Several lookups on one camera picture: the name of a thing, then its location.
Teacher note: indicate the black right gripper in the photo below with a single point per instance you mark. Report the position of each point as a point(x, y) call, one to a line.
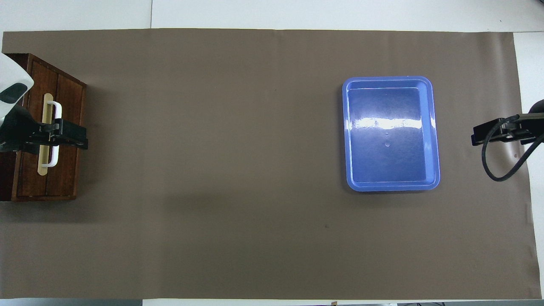
point(536, 123)

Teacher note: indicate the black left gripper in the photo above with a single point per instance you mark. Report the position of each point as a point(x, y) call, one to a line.
point(19, 131)

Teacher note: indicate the wooden drawer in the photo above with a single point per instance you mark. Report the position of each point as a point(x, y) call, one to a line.
point(68, 106)

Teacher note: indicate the dark wooden cabinet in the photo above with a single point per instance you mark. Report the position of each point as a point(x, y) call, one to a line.
point(6, 174)

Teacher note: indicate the blue plastic tray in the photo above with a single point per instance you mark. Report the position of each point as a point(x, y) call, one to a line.
point(391, 161)

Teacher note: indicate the brown table mat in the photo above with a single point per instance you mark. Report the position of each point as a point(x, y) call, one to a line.
point(255, 170)

